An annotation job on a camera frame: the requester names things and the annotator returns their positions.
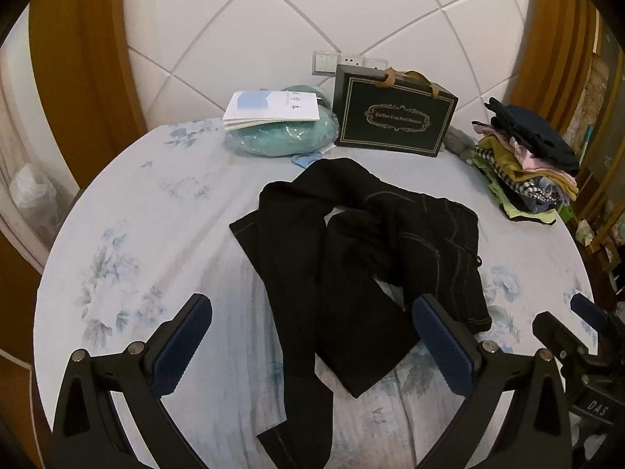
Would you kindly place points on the white paper booklets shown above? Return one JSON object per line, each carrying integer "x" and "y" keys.
{"x": 259, "y": 107}

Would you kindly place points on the white plastic bag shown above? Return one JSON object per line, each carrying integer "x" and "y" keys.
{"x": 34, "y": 196}

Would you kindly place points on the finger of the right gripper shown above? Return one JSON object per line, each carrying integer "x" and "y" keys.
{"x": 557, "y": 338}
{"x": 595, "y": 317}

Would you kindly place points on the teal bagged pillow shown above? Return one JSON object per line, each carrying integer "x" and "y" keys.
{"x": 291, "y": 138}

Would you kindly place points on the white wall socket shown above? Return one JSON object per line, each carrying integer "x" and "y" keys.
{"x": 376, "y": 63}

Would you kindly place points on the floral white bed sheet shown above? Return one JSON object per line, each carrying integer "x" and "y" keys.
{"x": 154, "y": 228}

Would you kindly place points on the white wall switch panel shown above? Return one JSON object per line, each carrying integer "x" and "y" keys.
{"x": 324, "y": 63}

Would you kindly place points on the black jeans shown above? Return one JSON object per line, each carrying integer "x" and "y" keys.
{"x": 343, "y": 256}

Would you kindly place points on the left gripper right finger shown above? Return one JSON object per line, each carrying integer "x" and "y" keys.
{"x": 535, "y": 432}

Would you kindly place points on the black gift box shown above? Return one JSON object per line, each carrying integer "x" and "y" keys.
{"x": 391, "y": 110}

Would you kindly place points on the grey plush toy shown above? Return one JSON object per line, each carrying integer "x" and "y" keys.
{"x": 457, "y": 142}

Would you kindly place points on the stack of folded clothes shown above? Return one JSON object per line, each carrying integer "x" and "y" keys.
{"x": 530, "y": 168}

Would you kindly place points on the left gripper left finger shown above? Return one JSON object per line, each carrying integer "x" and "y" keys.
{"x": 87, "y": 430}

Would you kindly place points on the blue plastic hanger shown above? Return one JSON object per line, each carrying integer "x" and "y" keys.
{"x": 305, "y": 160}

